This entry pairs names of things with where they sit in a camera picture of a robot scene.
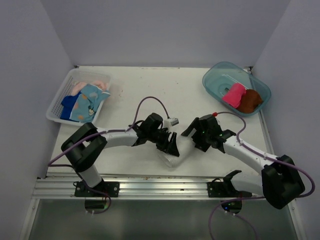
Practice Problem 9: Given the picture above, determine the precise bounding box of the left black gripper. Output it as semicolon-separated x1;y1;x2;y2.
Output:
148;128;179;157

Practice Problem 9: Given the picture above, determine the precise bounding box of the white towel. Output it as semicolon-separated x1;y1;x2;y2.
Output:
157;135;195;168

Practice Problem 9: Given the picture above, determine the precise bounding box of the light blue patterned cloth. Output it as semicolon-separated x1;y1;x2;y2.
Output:
78;84;111;123

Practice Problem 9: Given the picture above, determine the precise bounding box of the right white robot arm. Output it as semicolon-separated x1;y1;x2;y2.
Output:
182;114;305;209

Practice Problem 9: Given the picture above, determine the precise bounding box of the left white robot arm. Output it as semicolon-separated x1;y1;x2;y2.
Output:
61;113;180;197

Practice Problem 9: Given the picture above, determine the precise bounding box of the pink rolled towel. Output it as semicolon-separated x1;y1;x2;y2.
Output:
222;83;246;109

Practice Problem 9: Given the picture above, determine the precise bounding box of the teal transparent plastic bin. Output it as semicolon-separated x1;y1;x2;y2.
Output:
202;61;271;117

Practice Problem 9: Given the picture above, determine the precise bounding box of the brown rolled towel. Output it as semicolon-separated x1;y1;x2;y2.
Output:
236;89;263;114

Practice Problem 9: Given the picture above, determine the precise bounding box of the pink cloth in basket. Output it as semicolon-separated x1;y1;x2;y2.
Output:
71;80;110;97

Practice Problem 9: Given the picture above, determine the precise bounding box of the dark blue cloth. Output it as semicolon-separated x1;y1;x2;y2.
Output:
60;92;84;122

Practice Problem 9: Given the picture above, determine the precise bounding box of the white plastic laundry basket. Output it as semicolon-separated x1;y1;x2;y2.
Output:
46;68;113;127

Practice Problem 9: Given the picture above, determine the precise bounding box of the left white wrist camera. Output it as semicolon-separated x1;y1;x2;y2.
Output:
163;117;179;129

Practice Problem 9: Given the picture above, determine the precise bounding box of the aluminium mounting rail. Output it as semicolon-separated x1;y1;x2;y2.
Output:
32;174;293;201

